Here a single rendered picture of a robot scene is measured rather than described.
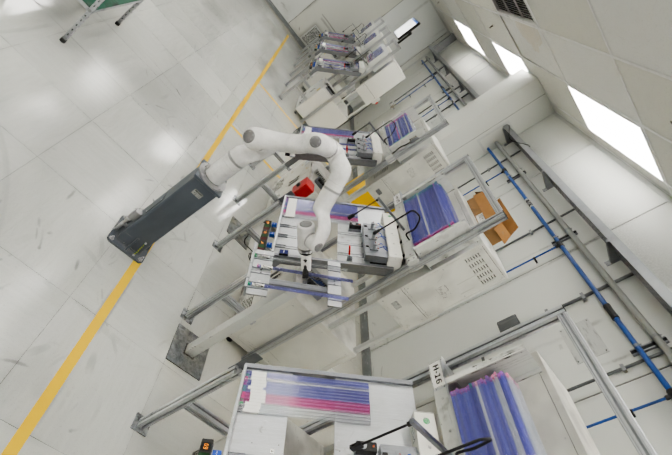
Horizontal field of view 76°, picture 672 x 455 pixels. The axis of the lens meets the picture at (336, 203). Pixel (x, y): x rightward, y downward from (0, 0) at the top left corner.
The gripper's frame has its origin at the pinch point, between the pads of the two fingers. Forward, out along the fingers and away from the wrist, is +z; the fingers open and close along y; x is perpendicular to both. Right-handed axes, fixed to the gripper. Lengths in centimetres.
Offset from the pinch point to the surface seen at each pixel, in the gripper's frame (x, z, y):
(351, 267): -25.4, 11.6, 19.5
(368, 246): -35.6, 5.0, 31.2
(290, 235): 11.5, 6.9, 42.6
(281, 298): 12.4, 12.8, -5.5
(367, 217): -39, 13, 75
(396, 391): -41, 10, -61
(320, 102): 1, 74, 488
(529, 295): -181, 96, 90
